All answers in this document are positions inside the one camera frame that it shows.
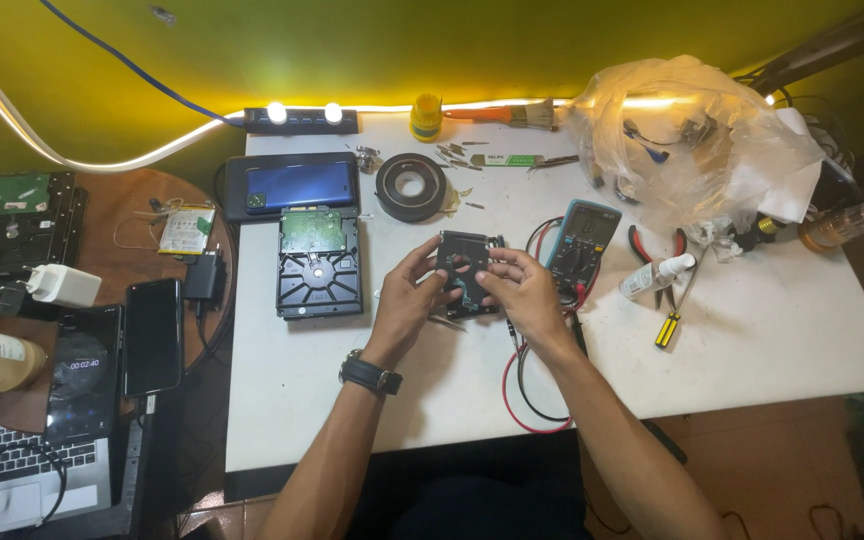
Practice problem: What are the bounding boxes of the person's left hand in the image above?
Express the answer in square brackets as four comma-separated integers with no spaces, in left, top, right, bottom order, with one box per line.
[366,234,464,366]

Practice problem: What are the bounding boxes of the person's right hand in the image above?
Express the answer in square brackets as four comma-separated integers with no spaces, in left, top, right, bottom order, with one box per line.
[474,246,579,359]

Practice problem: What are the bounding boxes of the small black hard drive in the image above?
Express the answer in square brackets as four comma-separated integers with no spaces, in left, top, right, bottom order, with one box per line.
[435,230,507,320]

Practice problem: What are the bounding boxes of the black wristwatch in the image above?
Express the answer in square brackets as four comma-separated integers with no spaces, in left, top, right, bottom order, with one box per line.
[338,348,405,397]

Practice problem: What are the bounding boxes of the blue digital multimeter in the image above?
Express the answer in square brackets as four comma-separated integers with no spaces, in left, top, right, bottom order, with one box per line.
[543,198,624,294]

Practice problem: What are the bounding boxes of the large black hard drive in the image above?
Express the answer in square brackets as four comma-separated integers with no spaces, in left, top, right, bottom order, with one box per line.
[275,206,365,322]

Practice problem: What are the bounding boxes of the black tape roll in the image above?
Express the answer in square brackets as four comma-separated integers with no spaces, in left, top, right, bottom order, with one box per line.
[375,152,449,224]

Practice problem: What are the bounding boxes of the white spray bottle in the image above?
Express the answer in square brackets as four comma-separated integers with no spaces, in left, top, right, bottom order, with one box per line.
[618,252,697,303]

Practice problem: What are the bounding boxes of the metal tweezers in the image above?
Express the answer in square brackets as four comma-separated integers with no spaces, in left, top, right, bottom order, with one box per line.
[526,153,582,175]

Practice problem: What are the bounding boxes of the green white tool packet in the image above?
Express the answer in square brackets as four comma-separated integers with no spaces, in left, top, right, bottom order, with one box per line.
[469,153,546,168]

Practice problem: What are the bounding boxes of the yellow black screwdriver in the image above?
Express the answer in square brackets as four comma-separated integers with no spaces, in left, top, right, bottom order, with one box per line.
[654,247,709,350]

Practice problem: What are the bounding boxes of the blue smartphone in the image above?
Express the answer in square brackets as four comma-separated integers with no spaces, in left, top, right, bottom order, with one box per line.
[244,160,357,216]

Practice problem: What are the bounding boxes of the scattered screwdriver bits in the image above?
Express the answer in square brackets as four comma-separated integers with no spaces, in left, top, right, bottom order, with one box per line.
[432,139,492,211]

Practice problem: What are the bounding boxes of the yellow screwdriver bit holder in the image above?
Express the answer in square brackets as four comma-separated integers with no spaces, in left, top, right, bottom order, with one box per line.
[409,92,444,144]

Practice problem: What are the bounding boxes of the black charger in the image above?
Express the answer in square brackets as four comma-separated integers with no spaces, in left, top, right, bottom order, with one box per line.
[181,243,228,320]

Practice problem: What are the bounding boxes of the black tablet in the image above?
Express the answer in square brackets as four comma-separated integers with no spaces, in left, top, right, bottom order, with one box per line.
[222,152,361,224]

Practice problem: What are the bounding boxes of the black power strip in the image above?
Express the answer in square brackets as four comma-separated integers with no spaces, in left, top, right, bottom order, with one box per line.
[243,106,360,136]

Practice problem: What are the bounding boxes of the clear plastic bag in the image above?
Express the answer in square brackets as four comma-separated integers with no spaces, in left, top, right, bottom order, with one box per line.
[556,54,828,235]

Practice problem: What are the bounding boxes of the white table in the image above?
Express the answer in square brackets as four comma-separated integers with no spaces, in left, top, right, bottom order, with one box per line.
[223,105,864,502]

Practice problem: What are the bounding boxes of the phone battery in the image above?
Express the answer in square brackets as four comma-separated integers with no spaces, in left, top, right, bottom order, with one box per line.
[157,205,217,257]

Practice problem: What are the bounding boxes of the round wooden table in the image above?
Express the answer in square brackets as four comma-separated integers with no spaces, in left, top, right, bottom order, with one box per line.
[0,167,237,435]

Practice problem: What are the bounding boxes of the black smartphone with timer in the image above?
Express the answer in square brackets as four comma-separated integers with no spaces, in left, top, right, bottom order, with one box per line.
[42,303,127,445]

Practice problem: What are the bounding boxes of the amber plastic bottle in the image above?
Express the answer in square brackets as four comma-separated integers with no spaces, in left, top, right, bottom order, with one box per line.
[798,192,864,254]

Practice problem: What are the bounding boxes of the white charger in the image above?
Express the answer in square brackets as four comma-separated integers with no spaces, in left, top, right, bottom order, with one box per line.
[16,263,103,309]

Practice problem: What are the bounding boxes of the hard drive with green board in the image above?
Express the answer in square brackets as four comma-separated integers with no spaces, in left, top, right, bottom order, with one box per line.
[0,171,90,277]

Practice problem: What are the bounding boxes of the silver laptop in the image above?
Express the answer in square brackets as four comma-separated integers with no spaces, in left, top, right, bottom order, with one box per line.
[0,416,133,540]

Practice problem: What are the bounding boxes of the glowing light strip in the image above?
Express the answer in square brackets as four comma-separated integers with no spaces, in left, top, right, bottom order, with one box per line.
[0,30,789,175]

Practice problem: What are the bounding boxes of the black probe cable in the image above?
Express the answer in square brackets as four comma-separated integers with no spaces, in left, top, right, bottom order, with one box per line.
[505,219,591,423]

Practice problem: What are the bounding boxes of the red handled pliers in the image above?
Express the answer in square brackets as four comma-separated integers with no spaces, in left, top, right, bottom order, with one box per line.
[627,224,689,310]

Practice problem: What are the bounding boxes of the orange handled brush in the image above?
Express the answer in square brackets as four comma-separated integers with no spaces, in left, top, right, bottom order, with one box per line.
[442,98,558,133]

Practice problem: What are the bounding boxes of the blue cable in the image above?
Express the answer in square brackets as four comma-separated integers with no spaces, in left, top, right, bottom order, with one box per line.
[38,0,246,126]

